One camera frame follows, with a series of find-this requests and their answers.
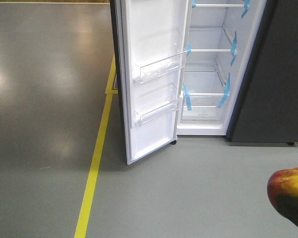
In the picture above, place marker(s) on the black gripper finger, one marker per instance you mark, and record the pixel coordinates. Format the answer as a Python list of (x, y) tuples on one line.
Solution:
[(287, 206)]

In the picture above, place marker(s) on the red yellow apple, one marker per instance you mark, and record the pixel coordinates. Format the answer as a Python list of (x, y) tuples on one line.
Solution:
[(282, 187)]

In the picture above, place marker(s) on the fridge door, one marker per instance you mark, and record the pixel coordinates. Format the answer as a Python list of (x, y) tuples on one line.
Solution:
[(150, 47)]

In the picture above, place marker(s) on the dark grey fridge body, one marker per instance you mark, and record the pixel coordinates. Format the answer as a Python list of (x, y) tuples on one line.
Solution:
[(247, 50)]

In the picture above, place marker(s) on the clear crisper drawer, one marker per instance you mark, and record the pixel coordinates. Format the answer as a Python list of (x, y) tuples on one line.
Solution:
[(202, 108)]

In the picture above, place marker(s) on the lower clear door bin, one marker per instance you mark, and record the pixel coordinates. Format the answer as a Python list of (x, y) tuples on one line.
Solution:
[(156, 103)]

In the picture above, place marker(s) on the clear door bin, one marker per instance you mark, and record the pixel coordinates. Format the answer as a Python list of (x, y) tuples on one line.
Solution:
[(156, 103), (146, 73)]

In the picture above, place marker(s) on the middle clear door bin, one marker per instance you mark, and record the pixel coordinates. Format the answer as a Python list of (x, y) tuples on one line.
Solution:
[(146, 73)]

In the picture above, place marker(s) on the yellow floor tape line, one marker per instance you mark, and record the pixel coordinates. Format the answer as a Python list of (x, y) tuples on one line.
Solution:
[(84, 215)]

